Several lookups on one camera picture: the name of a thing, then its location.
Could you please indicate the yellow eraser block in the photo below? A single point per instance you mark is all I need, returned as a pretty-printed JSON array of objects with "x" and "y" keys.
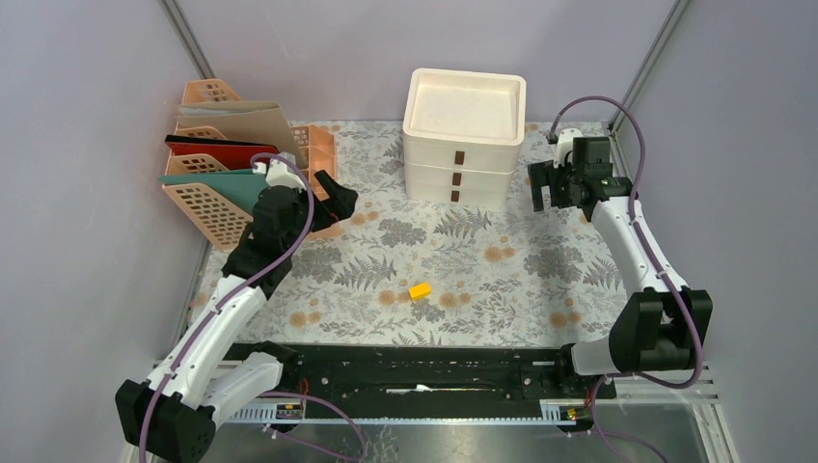
[{"x": 420, "y": 291}]

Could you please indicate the red ring binder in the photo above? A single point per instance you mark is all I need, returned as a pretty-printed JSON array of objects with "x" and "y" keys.
[{"x": 234, "y": 155}]

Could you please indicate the aluminium corner frame post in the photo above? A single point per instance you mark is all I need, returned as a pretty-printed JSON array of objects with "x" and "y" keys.
[{"x": 187, "y": 37}]

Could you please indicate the teal folder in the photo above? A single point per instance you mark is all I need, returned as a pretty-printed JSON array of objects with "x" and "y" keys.
[{"x": 240, "y": 187}]

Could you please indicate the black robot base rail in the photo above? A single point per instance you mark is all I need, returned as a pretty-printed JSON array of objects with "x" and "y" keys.
[{"x": 429, "y": 383}]

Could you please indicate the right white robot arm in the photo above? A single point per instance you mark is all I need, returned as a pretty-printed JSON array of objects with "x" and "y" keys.
[{"x": 663, "y": 324}]

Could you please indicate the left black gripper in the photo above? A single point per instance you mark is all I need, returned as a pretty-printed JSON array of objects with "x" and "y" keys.
[{"x": 340, "y": 204}]

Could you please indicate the beige notebook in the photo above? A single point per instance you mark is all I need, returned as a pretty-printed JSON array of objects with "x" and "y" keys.
[{"x": 261, "y": 122}]

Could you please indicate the peach plastic file organizer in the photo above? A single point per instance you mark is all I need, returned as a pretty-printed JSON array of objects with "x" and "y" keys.
[{"x": 217, "y": 218}]

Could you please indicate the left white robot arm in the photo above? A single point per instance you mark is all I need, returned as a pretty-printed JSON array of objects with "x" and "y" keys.
[{"x": 176, "y": 411}]

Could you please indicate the white three-drawer cabinet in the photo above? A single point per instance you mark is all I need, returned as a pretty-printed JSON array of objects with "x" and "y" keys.
[{"x": 462, "y": 134}]

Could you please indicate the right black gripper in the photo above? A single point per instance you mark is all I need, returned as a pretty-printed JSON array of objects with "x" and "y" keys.
[{"x": 544, "y": 174}]

